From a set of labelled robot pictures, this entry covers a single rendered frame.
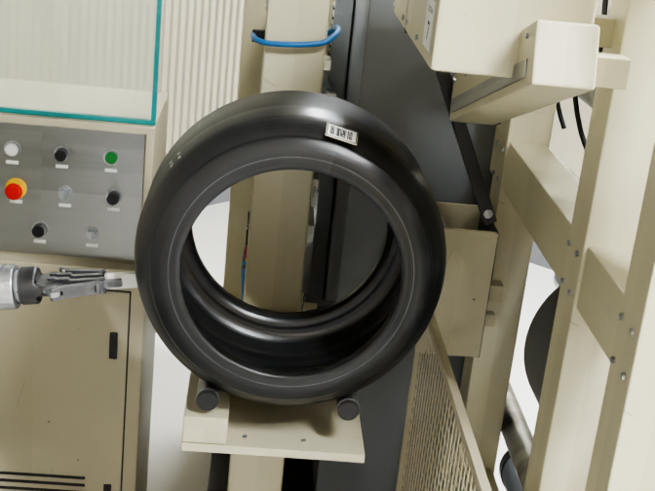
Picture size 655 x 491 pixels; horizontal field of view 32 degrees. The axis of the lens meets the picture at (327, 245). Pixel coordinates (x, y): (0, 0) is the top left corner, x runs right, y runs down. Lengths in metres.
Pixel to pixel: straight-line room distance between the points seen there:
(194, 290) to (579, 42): 1.07
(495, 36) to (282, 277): 0.95
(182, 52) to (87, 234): 3.17
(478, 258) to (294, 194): 0.42
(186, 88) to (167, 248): 3.98
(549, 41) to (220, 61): 4.56
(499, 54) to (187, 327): 0.79
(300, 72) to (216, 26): 3.72
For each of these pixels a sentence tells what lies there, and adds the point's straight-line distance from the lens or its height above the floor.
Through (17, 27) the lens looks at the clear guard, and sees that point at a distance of 2.85.
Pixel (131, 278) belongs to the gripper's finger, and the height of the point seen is 1.11.
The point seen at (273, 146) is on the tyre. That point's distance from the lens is 2.09.
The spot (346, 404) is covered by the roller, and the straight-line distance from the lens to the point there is 2.32.
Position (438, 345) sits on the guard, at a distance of 2.42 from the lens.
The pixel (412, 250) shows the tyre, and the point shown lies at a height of 1.26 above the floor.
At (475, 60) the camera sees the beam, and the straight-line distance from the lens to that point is 1.86.
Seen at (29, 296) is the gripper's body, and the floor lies 1.07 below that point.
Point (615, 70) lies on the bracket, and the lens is 1.89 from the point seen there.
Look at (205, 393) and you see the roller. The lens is 2.30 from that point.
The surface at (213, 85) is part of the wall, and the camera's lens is 6.24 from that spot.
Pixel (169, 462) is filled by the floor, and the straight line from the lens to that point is 3.88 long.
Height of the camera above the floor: 1.97
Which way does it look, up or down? 19 degrees down
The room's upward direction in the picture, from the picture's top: 6 degrees clockwise
